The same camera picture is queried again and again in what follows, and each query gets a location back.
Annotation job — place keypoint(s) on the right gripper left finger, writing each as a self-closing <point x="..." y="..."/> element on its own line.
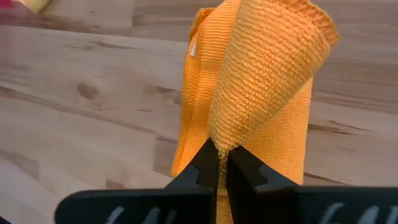
<point x="140" y="207"/>

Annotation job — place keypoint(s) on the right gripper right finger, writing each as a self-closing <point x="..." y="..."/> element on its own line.
<point x="295" y="207"/>

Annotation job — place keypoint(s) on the orange microfiber towel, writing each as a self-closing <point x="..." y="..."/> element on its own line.
<point x="248" y="77"/>

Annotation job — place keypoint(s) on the yellow microfiber towel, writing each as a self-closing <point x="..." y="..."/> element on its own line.
<point x="35" y="4"/>

